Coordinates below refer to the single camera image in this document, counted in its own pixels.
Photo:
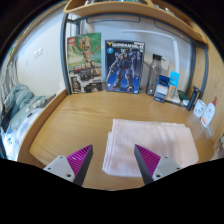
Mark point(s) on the light blue and orange box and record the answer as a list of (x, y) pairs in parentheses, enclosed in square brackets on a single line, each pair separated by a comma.
[(174, 85)]

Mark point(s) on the white glue bottle red cap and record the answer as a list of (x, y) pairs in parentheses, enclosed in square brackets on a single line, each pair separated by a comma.
[(208, 113)]

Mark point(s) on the bed with grey bedding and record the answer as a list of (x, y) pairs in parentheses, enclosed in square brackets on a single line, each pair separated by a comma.
[(20, 106)]

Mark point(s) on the white rectangular box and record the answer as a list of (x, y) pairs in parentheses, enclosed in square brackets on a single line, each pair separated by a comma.
[(165, 65)]

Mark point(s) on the blue robot model box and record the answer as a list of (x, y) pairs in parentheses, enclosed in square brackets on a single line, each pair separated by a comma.
[(125, 66)]

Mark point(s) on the white desk lamp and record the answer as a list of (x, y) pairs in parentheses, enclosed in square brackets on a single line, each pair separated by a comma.
[(175, 53)]

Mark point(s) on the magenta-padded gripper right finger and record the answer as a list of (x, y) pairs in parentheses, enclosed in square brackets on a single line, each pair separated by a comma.
[(149, 159)]

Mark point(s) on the small dark blue box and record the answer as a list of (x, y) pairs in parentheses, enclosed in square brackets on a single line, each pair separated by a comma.
[(161, 89)]

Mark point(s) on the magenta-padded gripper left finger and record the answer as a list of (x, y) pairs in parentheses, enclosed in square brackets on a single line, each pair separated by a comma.
[(78, 160)]

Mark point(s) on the clear bottle with dark cap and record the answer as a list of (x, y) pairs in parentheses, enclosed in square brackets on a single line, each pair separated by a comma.
[(154, 75)]

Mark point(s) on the green toy figure box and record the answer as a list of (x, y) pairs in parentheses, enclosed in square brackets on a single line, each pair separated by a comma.
[(85, 61)]

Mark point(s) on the white mug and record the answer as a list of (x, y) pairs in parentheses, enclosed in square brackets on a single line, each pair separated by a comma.
[(200, 108)]

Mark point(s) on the pink towel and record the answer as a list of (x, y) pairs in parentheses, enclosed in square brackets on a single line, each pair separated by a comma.
[(156, 146)]

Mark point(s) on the wooden shelf with metal frame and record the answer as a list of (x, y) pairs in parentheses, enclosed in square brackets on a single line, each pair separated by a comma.
[(133, 8)]

